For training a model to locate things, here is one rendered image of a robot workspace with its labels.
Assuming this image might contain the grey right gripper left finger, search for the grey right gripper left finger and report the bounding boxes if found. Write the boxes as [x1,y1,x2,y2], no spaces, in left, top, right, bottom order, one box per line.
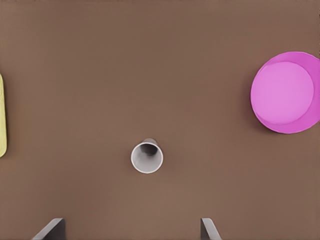
[31,217,66,240]

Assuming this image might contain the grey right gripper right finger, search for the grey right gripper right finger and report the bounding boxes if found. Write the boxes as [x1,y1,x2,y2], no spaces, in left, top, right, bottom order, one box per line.
[200,217,223,240]

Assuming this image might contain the white IKEA cup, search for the white IKEA cup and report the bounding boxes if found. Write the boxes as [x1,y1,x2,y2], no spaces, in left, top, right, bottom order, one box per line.
[130,138,164,175]

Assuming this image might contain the pink round bowl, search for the pink round bowl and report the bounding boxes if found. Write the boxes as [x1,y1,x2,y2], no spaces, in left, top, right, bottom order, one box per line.
[250,51,320,135]

